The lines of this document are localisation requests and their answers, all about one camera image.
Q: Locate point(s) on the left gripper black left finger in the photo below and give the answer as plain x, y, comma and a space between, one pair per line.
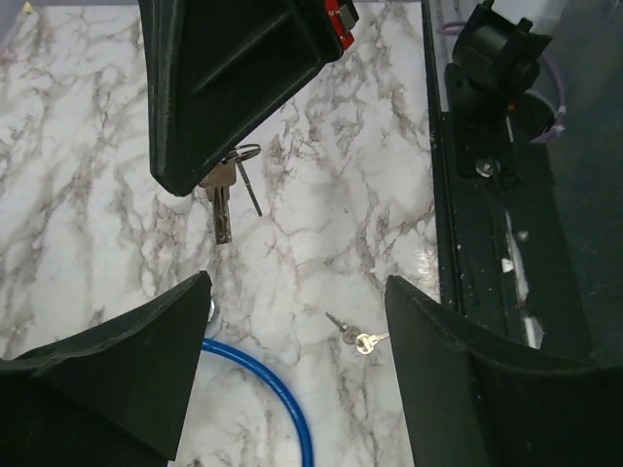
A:
114, 395

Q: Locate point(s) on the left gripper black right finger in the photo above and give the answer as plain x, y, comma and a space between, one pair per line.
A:
473, 398

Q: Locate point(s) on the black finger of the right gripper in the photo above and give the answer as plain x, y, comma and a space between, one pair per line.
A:
218, 69

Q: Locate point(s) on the blue cable lock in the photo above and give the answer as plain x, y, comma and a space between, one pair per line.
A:
279, 388

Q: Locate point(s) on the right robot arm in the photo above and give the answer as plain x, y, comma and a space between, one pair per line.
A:
496, 56

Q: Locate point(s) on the silver keys on table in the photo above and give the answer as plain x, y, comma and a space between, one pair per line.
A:
364, 343

